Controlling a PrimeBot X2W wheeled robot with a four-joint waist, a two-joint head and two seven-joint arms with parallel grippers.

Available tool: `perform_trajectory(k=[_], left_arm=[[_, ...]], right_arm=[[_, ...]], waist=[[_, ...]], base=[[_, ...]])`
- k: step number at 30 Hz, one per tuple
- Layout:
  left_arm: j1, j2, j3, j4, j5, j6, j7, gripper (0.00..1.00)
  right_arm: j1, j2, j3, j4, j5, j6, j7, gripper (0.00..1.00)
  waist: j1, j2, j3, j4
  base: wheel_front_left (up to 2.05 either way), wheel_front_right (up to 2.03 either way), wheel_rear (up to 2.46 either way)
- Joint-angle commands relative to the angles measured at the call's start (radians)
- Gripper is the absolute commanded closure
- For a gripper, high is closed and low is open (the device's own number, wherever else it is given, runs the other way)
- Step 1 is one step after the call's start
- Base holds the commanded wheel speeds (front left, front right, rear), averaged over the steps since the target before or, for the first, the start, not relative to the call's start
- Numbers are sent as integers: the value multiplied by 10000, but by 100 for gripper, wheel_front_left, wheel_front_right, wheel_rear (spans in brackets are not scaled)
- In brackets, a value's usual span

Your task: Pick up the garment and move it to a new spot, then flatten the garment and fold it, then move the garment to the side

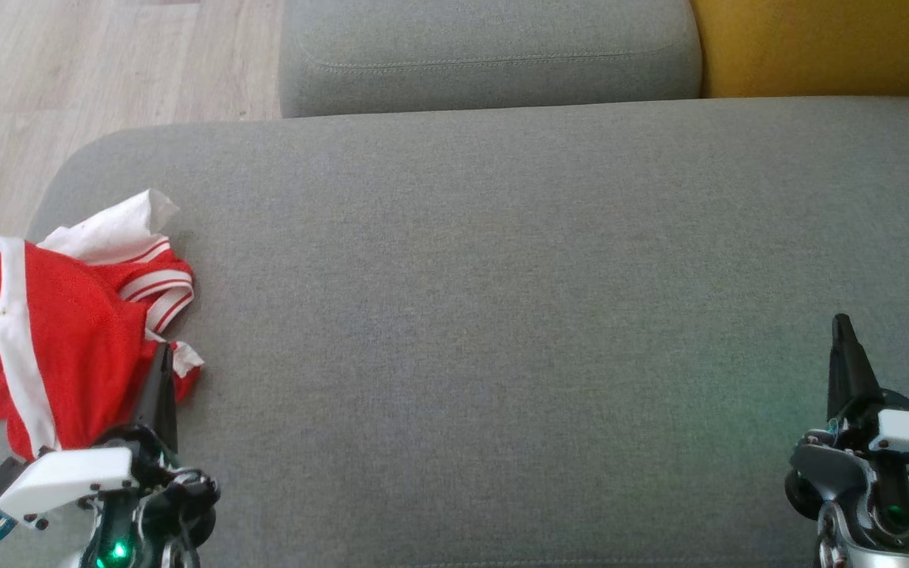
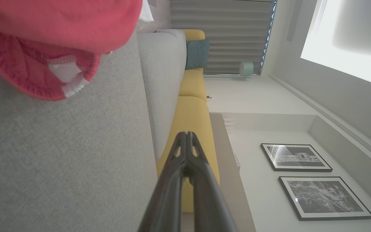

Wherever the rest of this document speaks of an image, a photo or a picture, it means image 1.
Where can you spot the big yellow sofa backrest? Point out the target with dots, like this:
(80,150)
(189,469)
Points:
(817,39)

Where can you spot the long grey sofa seat cushion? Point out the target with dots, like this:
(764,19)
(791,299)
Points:
(486,47)

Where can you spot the red white basketball jersey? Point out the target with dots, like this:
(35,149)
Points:
(68,331)

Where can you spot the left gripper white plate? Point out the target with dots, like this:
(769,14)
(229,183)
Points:
(68,477)

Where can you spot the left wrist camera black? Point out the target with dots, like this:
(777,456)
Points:
(3,477)

